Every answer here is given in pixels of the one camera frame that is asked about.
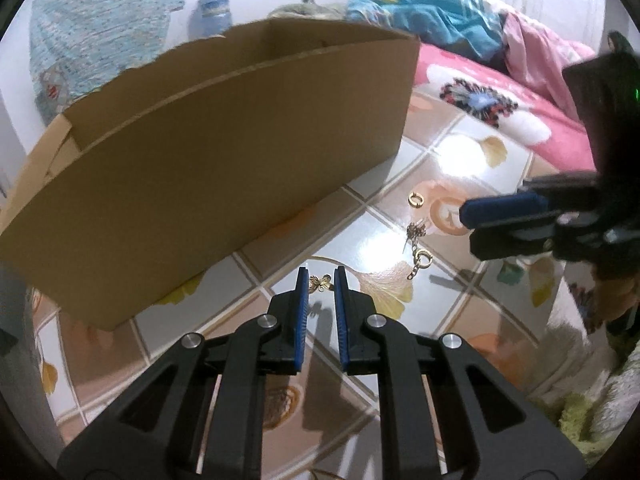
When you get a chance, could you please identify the gold butterfly earring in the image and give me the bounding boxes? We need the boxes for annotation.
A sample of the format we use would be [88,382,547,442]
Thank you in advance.
[308,274,334,294]

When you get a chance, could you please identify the tile pattern bed mat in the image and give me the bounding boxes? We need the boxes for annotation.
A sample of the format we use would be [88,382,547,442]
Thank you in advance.
[29,79,582,480]

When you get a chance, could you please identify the green fuzzy sleeve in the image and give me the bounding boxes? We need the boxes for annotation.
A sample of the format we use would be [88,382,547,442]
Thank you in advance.
[528,370,639,468]

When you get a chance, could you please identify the pink floral quilt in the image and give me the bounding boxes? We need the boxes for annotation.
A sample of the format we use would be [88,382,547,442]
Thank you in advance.
[414,44,594,171]

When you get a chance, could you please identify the pink cloth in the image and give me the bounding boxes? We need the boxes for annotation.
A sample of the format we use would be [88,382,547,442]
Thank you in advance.
[503,11,596,122]

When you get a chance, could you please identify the blue patterned blanket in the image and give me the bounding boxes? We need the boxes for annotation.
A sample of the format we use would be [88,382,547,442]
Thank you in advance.
[345,0,504,64]

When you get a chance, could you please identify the brown cardboard box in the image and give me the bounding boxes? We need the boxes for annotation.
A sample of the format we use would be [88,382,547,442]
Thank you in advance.
[1,18,420,330]

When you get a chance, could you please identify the white water dispenser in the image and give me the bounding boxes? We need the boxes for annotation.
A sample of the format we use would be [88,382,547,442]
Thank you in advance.
[192,0,232,39]

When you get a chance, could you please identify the teal patterned curtain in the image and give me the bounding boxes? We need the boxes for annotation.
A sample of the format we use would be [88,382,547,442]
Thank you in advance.
[29,0,184,124]

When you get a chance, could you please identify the gold chain with clasp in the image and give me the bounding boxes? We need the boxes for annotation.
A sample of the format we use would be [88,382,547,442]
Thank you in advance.
[400,221,435,281]

